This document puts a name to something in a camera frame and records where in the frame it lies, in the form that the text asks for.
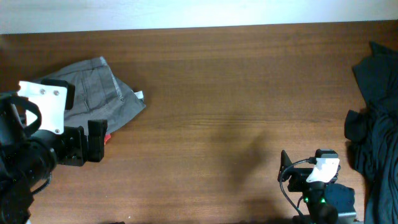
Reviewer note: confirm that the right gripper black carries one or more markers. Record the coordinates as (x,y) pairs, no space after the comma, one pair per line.
(299,177)

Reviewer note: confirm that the folded red garment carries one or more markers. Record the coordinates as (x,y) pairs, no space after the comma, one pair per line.
(107,138)

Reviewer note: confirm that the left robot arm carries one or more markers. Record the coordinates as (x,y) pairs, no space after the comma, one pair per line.
(34,140)

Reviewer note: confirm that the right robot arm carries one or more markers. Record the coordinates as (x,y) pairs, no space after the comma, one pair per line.
(332,205)

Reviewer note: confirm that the grey shorts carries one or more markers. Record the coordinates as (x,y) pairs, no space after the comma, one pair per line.
(98,95)

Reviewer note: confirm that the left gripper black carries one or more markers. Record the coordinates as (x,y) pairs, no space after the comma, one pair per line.
(80,153)

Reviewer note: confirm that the dark teal garment pile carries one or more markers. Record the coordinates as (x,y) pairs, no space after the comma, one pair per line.
(373,132)

